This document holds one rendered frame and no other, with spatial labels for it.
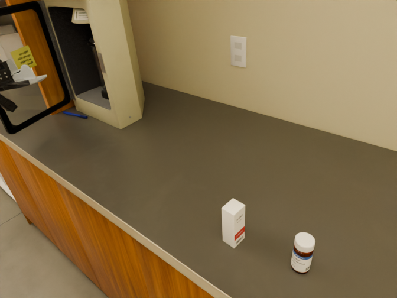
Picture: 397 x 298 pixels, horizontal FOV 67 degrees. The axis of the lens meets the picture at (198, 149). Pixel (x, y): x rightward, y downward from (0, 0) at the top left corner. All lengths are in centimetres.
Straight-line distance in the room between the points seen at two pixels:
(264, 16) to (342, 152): 53
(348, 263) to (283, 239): 14
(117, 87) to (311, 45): 68
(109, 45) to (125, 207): 56
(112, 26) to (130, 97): 26
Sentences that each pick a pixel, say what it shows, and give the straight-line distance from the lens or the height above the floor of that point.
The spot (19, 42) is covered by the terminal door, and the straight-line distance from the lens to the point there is 128.
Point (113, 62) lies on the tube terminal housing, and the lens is 114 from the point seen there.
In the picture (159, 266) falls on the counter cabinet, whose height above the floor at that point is 78.
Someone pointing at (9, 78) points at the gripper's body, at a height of 121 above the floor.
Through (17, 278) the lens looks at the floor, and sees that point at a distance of 216.
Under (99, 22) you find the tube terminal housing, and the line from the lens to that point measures 110.
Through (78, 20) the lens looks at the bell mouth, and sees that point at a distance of 120.
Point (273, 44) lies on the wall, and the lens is 116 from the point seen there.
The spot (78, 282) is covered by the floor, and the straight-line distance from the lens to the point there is 196.
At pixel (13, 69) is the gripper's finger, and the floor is 121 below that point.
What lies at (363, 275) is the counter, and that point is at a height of 94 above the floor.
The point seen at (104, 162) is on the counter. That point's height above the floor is 94.
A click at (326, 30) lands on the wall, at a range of 107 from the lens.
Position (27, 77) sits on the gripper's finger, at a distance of 109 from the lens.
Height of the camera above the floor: 150
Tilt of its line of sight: 34 degrees down
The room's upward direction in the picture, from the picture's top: 5 degrees counter-clockwise
